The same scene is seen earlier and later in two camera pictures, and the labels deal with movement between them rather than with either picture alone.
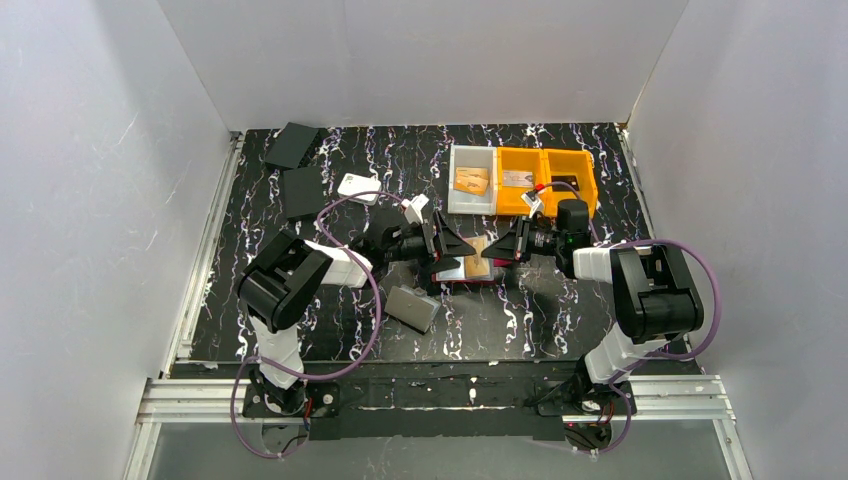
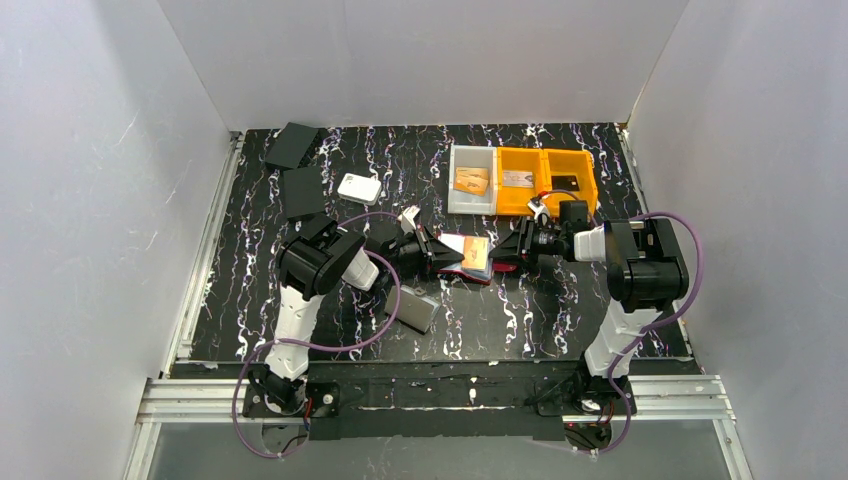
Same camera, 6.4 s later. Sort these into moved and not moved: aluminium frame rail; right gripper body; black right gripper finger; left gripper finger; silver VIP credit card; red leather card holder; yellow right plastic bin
Moved: left gripper finger; red leather card holder
Not moved: silver VIP credit card; aluminium frame rail; yellow right plastic bin; right gripper body; black right gripper finger
